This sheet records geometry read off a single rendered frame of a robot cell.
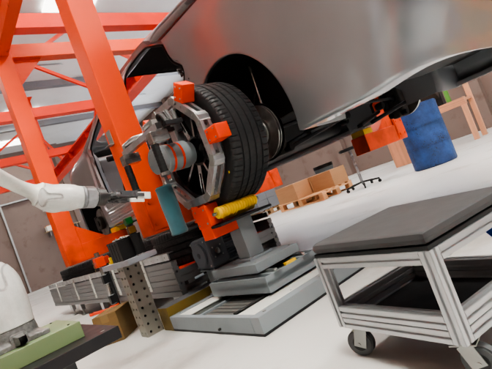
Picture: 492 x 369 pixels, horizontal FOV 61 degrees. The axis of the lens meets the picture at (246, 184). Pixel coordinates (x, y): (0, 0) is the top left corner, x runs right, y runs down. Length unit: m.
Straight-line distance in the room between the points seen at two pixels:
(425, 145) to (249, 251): 4.44
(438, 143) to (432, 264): 5.40
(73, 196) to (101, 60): 1.13
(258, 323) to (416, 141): 4.90
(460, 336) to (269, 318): 0.91
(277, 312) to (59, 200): 0.95
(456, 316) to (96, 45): 2.31
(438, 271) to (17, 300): 1.23
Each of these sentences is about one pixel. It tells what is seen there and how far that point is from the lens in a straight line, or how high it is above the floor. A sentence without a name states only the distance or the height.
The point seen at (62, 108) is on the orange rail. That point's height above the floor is 3.31.
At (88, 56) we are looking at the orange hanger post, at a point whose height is 1.60.
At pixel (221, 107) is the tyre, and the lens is 1.96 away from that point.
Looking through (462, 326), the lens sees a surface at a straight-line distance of 0.98.
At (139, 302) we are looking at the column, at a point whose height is 0.20.
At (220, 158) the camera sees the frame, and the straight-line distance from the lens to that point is 1.91.
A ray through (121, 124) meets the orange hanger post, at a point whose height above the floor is 1.18.
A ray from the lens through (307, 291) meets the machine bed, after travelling 1.87.
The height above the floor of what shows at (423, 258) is 0.28.
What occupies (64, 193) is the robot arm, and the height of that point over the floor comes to 0.79.
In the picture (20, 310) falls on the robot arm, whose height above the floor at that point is 0.46.
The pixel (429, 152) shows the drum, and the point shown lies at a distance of 6.27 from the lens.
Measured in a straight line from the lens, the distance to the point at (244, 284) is 2.06.
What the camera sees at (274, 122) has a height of 0.86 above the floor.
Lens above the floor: 0.53
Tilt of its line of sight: 2 degrees up
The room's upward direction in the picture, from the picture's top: 21 degrees counter-clockwise
